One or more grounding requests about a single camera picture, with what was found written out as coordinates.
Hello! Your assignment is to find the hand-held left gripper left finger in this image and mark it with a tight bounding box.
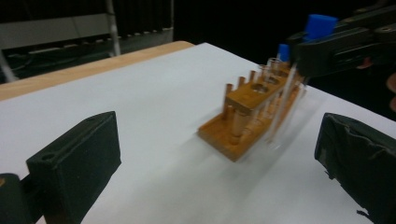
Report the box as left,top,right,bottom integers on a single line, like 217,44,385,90
25,110,122,224

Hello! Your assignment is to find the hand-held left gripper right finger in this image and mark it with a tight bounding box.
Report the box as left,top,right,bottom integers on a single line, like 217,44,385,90
314,112,396,224

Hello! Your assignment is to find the blue capped test tube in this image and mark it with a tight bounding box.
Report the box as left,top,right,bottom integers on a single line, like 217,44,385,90
266,13,339,148
277,43,291,68

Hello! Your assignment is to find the clear glass test tube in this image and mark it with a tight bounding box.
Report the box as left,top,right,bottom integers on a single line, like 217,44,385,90
266,57,283,94
258,63,273,94

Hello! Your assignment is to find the wooden test tube rack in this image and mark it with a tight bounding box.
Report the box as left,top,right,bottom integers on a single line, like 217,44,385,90
197,57,308,163

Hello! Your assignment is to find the white power strip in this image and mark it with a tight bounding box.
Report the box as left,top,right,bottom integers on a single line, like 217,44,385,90
27,27,174,56

